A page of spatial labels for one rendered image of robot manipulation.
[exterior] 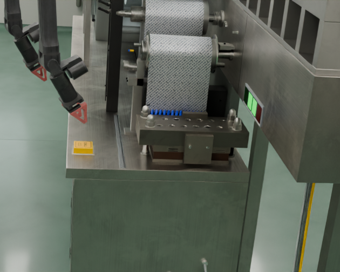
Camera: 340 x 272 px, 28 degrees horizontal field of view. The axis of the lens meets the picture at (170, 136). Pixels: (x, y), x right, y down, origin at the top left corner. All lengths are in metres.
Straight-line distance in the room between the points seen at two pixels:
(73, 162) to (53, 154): 2.32
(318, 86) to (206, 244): 1.01
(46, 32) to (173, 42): 0.52
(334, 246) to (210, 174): 0.58
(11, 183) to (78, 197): 1.92
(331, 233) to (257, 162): 0.91
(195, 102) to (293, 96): 0.77
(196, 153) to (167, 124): 0.15
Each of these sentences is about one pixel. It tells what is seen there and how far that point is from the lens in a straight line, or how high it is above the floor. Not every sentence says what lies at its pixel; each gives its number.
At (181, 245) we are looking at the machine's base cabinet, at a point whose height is 0.59.
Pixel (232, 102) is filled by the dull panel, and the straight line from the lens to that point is 2.65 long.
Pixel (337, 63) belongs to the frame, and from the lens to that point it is 1.78.
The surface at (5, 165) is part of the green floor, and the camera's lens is 4.57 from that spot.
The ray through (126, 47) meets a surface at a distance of 3.58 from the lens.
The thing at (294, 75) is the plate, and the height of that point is 1.39.
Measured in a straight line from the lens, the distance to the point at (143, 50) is 2.55.
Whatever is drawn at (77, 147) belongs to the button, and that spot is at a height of 0.92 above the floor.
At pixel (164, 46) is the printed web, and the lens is 2.53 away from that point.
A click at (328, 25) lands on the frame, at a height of 1.57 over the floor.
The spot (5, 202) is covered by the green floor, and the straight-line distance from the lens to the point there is 4.10.
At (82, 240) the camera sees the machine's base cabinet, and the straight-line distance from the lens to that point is 2.52.
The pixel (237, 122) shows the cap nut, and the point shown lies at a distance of 2.47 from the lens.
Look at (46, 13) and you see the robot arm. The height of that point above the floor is 1.43.
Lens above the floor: 1.90
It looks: 22 degrees down
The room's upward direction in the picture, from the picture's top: 5 degrees clockwise
